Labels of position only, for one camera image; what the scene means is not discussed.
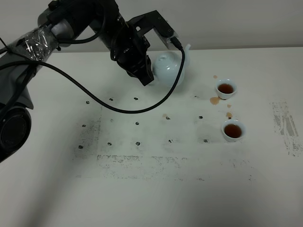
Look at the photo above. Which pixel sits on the far light blue teacup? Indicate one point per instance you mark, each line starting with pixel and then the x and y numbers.
pixel 225 88

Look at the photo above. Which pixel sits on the near light blue teacup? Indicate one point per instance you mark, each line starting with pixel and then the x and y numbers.
pixel 233 130

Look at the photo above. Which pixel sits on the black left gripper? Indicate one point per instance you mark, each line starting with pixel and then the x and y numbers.
pixel 129 51

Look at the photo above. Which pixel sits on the light blue porcelain teapot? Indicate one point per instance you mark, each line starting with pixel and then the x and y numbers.
pixel 165 68

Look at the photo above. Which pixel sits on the light blue teacup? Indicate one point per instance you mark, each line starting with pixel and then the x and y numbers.
pixel 233 130
pixel 225 88

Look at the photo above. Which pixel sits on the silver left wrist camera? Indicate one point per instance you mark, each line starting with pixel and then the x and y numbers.
pixel 154 21

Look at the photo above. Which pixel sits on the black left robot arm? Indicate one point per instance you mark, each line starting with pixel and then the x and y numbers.
pixel 63 23

